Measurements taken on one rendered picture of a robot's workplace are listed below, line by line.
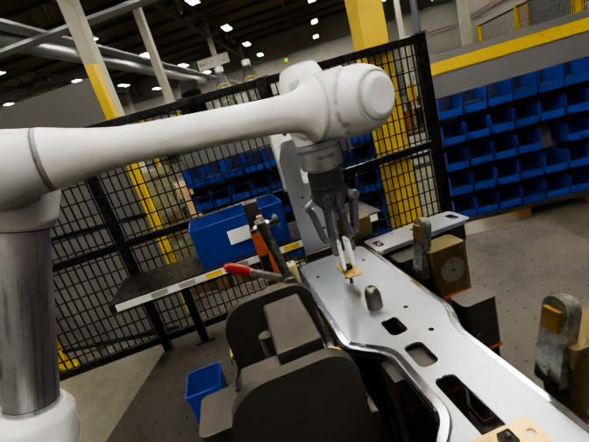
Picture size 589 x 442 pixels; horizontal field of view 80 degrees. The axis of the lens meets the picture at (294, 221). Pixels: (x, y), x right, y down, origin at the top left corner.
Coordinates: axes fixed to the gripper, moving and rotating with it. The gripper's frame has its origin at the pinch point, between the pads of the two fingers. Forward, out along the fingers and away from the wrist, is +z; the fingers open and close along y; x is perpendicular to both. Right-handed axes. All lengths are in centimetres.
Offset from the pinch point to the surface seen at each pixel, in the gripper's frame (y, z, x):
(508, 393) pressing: 5.1, 7.2, -41.3
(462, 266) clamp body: 23.3, 8.8, -8.7
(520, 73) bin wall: 173, -17, 125
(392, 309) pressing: 2.2, 7.5, -15.7
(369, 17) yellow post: 47, -57, 58
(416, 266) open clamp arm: 14.2, 6.6, -5.5
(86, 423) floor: -148, 110, 132
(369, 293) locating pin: -0.9, 3.6, -13.7
